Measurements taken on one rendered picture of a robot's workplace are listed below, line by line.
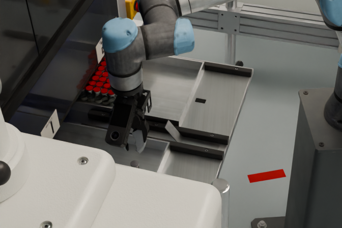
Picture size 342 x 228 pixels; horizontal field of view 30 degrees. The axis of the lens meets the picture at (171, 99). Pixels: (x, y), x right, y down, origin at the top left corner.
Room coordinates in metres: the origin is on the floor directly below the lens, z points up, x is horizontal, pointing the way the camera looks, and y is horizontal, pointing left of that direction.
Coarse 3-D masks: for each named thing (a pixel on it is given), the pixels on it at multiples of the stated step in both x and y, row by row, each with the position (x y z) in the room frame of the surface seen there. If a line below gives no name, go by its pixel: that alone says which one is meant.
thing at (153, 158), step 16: (64, 128) 1.24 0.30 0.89; (80, 128) 1.23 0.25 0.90; (96, 128) 1.21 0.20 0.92; (80, 144) 1.19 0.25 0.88; (96, 144) 1.19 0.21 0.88; (128, 144) 1.18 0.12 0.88; (160, 144) 1.15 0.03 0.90; (128, 160) 1.12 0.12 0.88; (144, 160) 1.12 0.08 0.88; (160, 160) 1.08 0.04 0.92
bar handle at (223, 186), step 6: (216, 180) 0.53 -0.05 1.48; (222, 180) 0.53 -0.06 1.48; (216, 186) 0.52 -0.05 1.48; (222, 186) 0.52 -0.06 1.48; (228, 186) 0.52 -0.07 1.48; (222, 192) 0.51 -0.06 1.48; (228, 192) 0.52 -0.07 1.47; (222, 198) 0.51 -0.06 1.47; (228, 198) 0.52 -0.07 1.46; (222, 204) 0.51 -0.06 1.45; (228, 204) 0.52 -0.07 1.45; (222, 210) 0.51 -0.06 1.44; (228, 210) 0.52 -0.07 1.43; (222, 216) 0.51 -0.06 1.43; (228, 216) 0.52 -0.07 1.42; (222, 222) 0.51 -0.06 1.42; (228, 222) 0.52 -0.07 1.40
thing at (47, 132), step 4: (56, 112) 1.15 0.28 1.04; (52, 116) 1.13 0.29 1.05; (56, 116) 1.15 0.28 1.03; (48, 120) 1.11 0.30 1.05; (52, 120) 1.13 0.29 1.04; (56, 120) 1.14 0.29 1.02; (48, 124) 1.11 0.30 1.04; (52, 124) 1.12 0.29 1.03; (56, 124) 1.14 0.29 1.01; (44, 128) 1.09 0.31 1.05; (48, 128) 1.10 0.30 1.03; (56, 128) 1.14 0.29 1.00; (44, 132) 1.08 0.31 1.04; (48, 132) 1.10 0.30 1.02; (52, 132) 1.12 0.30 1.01; (44, 136) 1.08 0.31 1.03; (48, 136) 1.10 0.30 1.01; (52, 136) 1.11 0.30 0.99
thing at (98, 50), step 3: (99, 42) 1.41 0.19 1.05; (99, 45) 1.41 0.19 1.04; (96, 48) 1.39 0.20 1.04; (99, 48) 1.41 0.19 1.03; (96, 51) 1.39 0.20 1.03; (99, 51) 1.41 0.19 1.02; (99, 54) 1.40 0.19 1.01; (102, 54) 1.42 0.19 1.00; (99, 57) 1.40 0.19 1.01; (102, 57) 1.42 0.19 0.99; (99, 60) 1.40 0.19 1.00
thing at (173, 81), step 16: (144, 64) 1.51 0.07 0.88; (160, 64) 1.51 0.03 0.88; (176, 64) 1.49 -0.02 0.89; (192, 64) 1.47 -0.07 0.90; (144, 80) 1.43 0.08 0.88; (160, 80) 1.43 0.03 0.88; (176, 80) 1.43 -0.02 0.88; (192, 80) 1.42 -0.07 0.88; (160, 96) 1.36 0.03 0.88; (176, 96) 1.36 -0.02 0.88; (192, 96) 1.34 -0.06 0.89; (160, 112) 1.29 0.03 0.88; (176, 112) 1.29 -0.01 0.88
